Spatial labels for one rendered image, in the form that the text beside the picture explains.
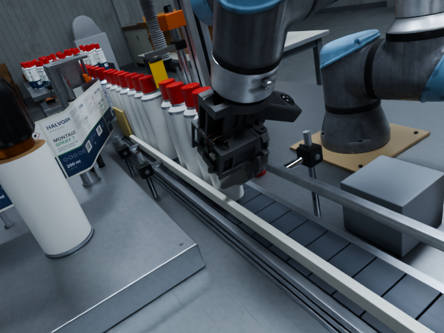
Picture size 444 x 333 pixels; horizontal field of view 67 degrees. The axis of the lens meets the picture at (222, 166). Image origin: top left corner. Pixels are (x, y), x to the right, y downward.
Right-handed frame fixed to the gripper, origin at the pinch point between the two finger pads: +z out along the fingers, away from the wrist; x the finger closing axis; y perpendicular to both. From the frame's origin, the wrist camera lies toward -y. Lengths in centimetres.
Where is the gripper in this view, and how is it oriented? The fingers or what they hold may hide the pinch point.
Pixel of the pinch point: (240, 176)
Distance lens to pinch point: 56.2
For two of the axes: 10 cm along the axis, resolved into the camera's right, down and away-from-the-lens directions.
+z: -0.6, 6.1, 7.9
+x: 5.7, 6.7, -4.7
